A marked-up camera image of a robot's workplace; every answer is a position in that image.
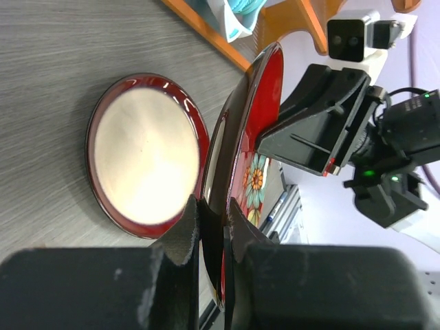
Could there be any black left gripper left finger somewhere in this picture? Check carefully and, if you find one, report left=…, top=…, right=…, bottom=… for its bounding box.
left=1, top=197, right=199, bottom=329

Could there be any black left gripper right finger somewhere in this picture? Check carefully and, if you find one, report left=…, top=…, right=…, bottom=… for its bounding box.
left=224, top=200, right=439, bottom=329

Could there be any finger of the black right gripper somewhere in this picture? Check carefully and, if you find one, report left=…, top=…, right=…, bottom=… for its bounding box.
left=256, top=64, right=371, bottom=176

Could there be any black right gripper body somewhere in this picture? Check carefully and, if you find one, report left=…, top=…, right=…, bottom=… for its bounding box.
left=344, top=87, right=439, bottom=228

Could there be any red floral plate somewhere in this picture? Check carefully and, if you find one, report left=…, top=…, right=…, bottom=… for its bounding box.
left=199, top=42, right=284, bottom=310

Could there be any large red cream plate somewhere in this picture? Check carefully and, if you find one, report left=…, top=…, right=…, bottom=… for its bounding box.
left=85, top=73, right=210, bottom=239

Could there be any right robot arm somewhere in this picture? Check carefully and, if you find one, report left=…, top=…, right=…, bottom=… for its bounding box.
left=256, top=64, right=439, bottom=250

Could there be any wooden shelf rack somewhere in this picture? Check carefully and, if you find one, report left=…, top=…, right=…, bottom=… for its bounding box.
left=165, top=0, right=420, bottom=78

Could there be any white cat-ear bowl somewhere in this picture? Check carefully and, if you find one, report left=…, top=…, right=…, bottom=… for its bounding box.
left=187, top=0, right=265, bottom=43

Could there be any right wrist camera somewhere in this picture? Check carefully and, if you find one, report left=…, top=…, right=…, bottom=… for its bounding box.
left=327, top=10, right=404, bottom=63

